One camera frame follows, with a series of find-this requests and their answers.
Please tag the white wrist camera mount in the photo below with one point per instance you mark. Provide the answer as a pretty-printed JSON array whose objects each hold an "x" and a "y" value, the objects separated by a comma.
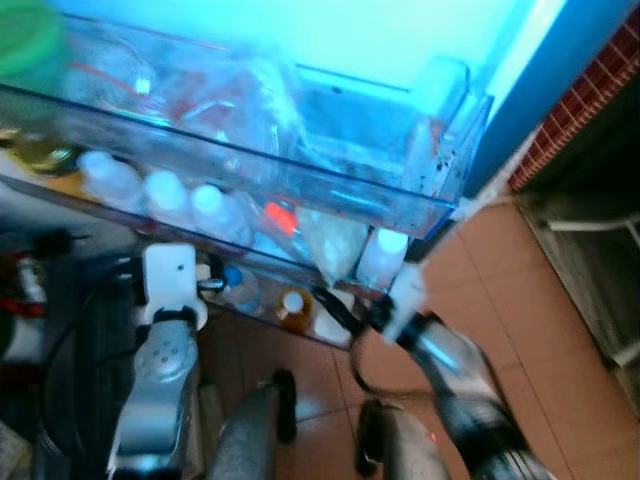
[
  {"x": 170, "y": 280},
  {"x": 405, "y": 300}
]

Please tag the clear plastic bag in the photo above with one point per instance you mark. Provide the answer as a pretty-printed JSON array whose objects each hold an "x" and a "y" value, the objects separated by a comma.
[{"x": 332, "y": 248}]

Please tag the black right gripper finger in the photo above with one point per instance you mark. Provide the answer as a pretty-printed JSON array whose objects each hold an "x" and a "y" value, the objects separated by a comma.
[{"x": 338, "y": 308}]

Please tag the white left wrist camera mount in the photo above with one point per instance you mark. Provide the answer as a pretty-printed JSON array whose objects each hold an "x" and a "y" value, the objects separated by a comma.
[{"x": 170, "y": 280}]

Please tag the blue fridge door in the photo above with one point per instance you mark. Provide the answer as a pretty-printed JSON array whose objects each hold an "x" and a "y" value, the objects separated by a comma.
[{"x": 560, "y": 80}]

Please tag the clear bottle with white cap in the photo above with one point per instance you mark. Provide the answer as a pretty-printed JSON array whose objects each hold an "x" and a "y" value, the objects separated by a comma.
[{"x": 382, "y": 260}]

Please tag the red cap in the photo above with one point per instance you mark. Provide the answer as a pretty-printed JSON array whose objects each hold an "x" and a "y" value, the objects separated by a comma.
[{"x": 280, "y": 218}]

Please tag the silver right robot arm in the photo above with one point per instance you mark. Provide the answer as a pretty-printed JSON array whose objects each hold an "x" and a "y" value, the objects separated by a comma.
[{"x": 470, "y": 400}]

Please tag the grey robot right leg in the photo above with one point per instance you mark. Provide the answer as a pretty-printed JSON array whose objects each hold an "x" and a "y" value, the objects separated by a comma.
[{"x": 400, "y": 445}]

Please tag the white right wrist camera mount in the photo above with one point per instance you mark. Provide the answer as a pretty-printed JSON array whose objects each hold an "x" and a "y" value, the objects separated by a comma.
[{"x": 405, "y": 300}]

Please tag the narrow clear fridge door shelf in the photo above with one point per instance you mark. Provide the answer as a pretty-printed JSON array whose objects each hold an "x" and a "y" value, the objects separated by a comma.
[{"x": 200, "y": 265}]

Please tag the large clear fridge door shelf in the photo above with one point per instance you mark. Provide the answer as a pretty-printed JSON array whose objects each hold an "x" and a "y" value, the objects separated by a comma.
[{"x": 330, "y": 180}]

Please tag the clear bottle with blue cap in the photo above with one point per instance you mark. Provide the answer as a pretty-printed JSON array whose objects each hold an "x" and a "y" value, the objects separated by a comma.
[{"x": 238, "y": 290}]

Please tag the grey robot leg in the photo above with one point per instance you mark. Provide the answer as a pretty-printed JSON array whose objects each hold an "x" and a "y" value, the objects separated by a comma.
[
  {"x": 400, "y": 445},
  {"x": 250, "y": 430}
]

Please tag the green lid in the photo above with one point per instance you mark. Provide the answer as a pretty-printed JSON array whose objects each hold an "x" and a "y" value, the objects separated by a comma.
[{"x": 28, "y": 38}]

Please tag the grey robot left leg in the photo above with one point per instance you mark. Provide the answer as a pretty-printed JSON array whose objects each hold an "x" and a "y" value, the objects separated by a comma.
[{"x": 250, "y": 430}]

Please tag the red tiled pillar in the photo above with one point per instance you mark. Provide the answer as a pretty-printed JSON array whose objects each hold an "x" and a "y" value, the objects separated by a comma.
[{"x": 590, "y": 100}]

